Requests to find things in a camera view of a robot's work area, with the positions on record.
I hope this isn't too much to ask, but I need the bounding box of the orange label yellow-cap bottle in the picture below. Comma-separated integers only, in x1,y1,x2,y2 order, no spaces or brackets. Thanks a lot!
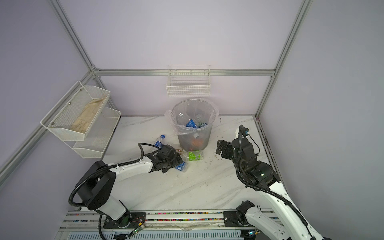
190,133,205,151

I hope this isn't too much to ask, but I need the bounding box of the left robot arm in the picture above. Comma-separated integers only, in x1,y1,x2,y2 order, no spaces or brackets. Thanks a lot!
68,143,184,240

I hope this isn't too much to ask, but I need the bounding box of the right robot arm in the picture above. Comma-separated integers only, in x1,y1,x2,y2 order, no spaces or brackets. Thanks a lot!
216,125,324,240

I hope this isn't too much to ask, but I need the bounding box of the grey mesh waste bin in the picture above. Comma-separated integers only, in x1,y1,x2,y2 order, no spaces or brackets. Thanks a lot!
165,98,219,151

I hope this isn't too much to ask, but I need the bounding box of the clear plastic bin liner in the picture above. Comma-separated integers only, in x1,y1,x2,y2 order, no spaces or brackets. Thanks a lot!
165,98,219,136

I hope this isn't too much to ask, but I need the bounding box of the small blue label bottle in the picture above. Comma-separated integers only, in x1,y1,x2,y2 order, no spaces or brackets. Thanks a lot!
151,135,166,152

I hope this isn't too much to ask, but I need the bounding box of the green label clear bottle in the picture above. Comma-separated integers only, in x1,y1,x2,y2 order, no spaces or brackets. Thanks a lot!
181,151,204,162

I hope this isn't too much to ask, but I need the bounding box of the white lower mesh shelf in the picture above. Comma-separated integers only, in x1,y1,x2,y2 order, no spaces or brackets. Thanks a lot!
73,107,121,159

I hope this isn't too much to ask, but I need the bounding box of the white mesh shelf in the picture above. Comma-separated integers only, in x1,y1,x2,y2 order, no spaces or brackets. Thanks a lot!
40,82,110,142
73,107,121,159

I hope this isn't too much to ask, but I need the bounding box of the beige cloth in shelf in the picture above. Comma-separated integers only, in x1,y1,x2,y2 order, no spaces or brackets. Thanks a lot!
70,97,106,134

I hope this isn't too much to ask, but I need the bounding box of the white upper mesh shelf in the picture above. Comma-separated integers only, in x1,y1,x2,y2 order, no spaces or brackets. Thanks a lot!
40,82,110,142

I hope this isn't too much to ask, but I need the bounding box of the white wire wall basket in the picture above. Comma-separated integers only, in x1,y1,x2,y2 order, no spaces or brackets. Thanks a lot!
166,65,211,97

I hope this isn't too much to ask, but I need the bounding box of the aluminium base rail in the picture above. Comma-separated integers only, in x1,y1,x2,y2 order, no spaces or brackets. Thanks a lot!
58,208,313,240

